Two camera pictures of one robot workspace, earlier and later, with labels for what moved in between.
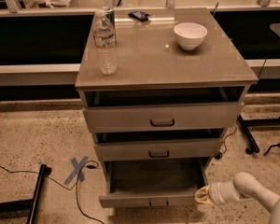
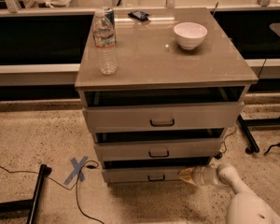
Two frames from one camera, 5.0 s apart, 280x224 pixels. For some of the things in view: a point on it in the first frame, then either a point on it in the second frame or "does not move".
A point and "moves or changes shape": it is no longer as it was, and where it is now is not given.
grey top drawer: [162, 117] does not move
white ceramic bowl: [189, 35] does not move
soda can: [110, 14] does not move
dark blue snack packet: [139, 15] does not move
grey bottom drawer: [152, 182] moves or changes shape
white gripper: [215, 193] → [200, 175]
